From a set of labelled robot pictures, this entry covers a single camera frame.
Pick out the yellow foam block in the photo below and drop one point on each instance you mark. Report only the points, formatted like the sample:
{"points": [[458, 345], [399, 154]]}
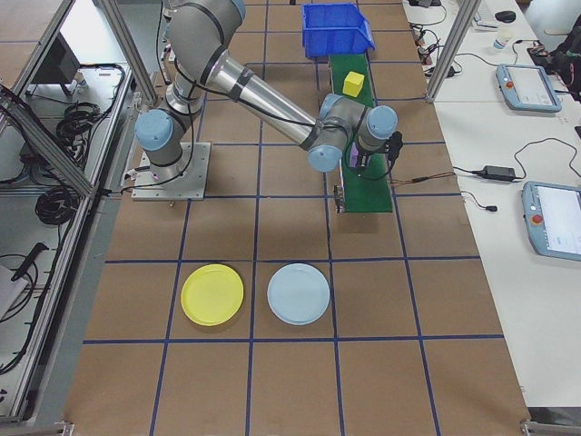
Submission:
{"points": [[354, 84]]}

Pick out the blue plastic storage bin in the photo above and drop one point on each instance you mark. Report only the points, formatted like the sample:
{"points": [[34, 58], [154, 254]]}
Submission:
{"points": [[338, 34]]}

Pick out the black power adapter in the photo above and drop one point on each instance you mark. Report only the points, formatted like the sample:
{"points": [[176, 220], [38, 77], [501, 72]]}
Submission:
{"points": [[497, 171]]}

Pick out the yellow plate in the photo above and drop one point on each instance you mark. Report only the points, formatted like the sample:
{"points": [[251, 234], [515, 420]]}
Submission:
{"points": [[212, 295]]}

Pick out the V-shaped metal bar frame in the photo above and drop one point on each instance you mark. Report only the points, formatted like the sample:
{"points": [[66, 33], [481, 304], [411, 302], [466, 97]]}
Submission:
{"points": [[45, 145]]}

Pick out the aluminium profile post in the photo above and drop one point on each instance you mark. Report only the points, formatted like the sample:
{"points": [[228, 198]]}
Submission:
{"points": [[447, 54], [131, 50]]}

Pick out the blue grey teach pendant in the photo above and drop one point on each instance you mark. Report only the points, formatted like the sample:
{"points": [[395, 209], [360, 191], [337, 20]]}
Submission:
{"points": [[556, 218], [528, 86]]}

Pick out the white square base plate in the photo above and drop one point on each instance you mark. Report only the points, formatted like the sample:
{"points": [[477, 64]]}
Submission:
{"points": [[199, 181]]}

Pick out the light blue plate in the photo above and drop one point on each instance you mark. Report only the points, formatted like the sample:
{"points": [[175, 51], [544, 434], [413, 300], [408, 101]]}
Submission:
{"points": [[298, 294]]}

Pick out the white paper cup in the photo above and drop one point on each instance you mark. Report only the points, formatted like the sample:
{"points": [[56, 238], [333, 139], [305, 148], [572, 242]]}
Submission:
{"points": [[502, 40]]}

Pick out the aluminium corner bar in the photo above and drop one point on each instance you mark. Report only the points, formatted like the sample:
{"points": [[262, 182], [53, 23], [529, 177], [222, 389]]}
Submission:
{"points": [[36, 429], [551, 429]]}

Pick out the green conveyor belt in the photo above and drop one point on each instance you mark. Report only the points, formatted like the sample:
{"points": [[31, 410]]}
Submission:
{"points": [[367, 195]]}

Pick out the black box device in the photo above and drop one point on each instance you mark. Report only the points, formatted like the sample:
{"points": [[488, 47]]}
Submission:
{"points": [[59, 63]]}

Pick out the white keyboard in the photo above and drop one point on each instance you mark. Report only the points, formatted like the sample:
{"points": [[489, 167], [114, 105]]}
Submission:
{"points": [[485, 13]]}

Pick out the small black adapter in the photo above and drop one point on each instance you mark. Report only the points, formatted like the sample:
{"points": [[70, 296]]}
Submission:
{"points": [[447, 71]]}

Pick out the black computer mouse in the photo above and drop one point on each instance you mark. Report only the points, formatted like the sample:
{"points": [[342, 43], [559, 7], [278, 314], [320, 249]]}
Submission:
{"points": [[505, 16]]}

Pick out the purple foam block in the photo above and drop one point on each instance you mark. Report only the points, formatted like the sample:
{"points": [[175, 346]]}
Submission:
{"points": [[350, 156]]}

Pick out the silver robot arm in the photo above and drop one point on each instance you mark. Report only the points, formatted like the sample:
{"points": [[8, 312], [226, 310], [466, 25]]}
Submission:
{"points": [[254, 91]]}

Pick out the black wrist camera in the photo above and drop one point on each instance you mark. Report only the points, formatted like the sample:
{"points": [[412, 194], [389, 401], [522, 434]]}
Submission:
{"points": [[396, 145]]}

